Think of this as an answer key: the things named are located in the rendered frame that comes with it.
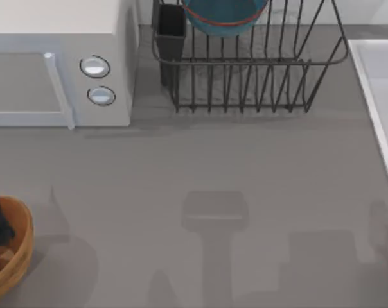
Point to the large round microwave knob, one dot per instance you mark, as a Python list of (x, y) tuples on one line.
[(94, 66)]

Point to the black cutlery holder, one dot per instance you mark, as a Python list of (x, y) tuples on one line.
[(170, 35)]

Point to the round wooden basket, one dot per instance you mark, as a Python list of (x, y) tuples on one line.
[(17, 244)]

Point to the blue bowl with red rim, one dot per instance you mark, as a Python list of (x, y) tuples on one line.
[(223, 19)]

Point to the pale microwave oven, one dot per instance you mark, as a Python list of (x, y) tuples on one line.
[(117, 19)]

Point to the microwave oven door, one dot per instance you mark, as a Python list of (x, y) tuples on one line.
[(17, 83)]

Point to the small round microwave knob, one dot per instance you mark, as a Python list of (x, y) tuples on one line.
[(101, 95)]

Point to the white sink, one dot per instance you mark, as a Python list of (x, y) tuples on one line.
[(380, 96)]

